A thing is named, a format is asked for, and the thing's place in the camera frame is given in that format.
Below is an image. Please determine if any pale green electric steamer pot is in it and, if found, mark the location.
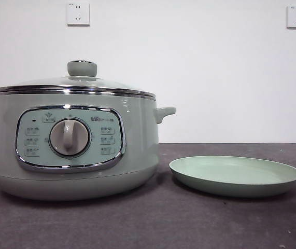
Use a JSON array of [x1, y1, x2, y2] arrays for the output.
[[0, 92, 176, 202]]

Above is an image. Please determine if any glass lid with green knob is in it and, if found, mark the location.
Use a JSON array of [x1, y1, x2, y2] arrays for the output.
[[0, 60, 157, 100]]

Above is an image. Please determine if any pale green round plate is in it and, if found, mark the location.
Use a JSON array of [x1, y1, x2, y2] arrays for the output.
[[168, 155, 296, 198]]

